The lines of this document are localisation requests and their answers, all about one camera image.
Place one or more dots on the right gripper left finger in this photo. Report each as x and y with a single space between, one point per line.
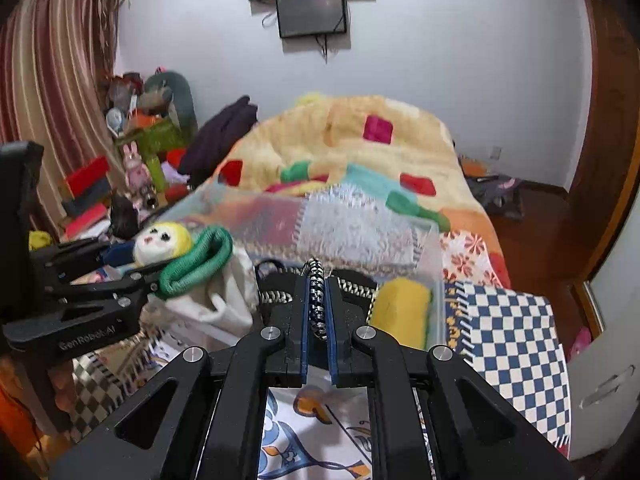
201 416

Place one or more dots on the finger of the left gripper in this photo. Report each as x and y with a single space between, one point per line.
59 294
70 260

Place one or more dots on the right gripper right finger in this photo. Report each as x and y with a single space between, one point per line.
431 415

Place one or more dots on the yellow plush doll green scarf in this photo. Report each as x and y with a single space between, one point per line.
186 261

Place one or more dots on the white drawstring cloth bag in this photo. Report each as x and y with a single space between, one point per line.
215 315

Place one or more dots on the yellow sponge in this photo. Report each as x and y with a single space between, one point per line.
401 309

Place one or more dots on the black hat with chain trim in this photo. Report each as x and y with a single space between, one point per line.
276 283

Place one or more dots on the colourful patterned bed sheet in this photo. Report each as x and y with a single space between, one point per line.
319 393

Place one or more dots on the clear plastic storage box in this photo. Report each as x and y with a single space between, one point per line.
340 226

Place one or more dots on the pink rabbit figurine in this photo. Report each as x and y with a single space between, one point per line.
138 175

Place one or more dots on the dark purple garment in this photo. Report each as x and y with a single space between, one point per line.
214 141

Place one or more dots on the grey green plush toy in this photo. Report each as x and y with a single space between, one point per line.
168 94

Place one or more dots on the striped brown curtain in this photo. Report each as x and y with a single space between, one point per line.
57 60

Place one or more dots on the brown wooden door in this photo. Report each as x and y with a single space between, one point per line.
607 173

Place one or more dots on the clothes pile on floor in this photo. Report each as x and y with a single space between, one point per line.
499 194

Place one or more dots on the yellow fleece blanket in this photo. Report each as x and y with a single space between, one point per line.
391 151

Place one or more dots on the wall power socket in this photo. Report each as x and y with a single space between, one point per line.
495 152

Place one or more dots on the wall mounted black monitor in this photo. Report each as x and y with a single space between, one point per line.
305 18

